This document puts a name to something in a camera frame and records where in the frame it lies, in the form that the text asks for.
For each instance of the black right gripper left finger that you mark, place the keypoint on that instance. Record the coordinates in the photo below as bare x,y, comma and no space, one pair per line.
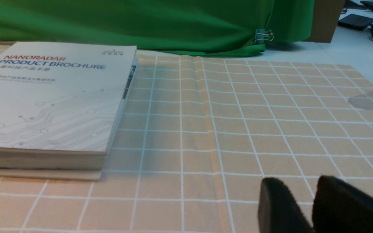
278,211

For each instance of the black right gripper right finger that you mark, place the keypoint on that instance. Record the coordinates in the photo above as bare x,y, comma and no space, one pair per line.
339,207

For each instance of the black device on desk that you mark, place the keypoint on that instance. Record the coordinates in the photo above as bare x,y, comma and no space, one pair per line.
355,22

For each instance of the beige checkered tablecloth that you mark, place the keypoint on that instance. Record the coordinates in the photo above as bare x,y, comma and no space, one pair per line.
197,138

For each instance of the metal binder clip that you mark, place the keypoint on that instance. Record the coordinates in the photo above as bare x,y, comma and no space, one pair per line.
261,35

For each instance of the green backdrop cloth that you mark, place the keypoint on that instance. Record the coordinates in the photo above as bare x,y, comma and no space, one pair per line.
206,28

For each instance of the brown cardboard box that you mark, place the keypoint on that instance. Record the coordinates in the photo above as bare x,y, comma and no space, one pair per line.
325,18

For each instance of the white product brochure book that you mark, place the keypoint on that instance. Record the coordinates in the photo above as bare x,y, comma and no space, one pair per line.
31,72

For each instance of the beige book under brochure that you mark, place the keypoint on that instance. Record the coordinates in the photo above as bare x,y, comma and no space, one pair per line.
44,174

